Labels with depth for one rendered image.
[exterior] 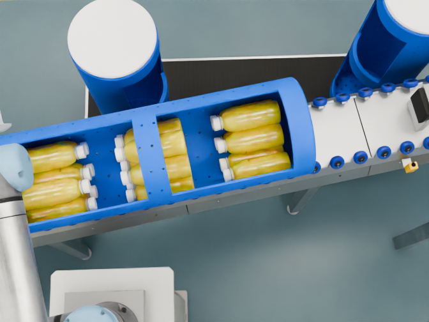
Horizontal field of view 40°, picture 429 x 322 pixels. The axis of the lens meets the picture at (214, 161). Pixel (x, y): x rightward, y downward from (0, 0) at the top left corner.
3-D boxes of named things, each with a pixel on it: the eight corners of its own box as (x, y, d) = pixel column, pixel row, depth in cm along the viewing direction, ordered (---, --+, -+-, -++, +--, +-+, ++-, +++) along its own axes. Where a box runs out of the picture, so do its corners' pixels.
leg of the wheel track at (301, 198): (300, 213, 273) (325, 183, 213) (288, 216, 273) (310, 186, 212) (297, 201, 275) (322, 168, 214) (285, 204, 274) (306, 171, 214)
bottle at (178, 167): (191, 176, 168) (131, 189, 166) (187, 153, 168) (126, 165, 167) (192, 176, 161) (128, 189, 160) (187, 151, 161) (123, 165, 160)
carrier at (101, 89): (110, 155, 264) (173, 156, 264) (62, 78, 180) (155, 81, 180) (114, 96, 272) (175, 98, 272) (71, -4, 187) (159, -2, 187)
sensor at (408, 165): (413, 171, 186) (419, 167, 181) (405, 173, 186) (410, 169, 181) (406, 149, 188) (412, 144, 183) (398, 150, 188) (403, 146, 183)
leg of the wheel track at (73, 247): (92, 258, 267) (57, 241, 207) (80, 260, 267) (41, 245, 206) (90, 246, 269) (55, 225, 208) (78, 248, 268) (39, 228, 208)
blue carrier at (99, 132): (308, 186, 177) (323, 151, 151) (21, 248, 172) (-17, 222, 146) (284, 104, 188) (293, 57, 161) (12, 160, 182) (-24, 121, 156)
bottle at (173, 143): (188, 153, 159) (123, 167, 157) (187, 153, 165) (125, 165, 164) (182, 128, 158) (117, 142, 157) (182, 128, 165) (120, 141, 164)
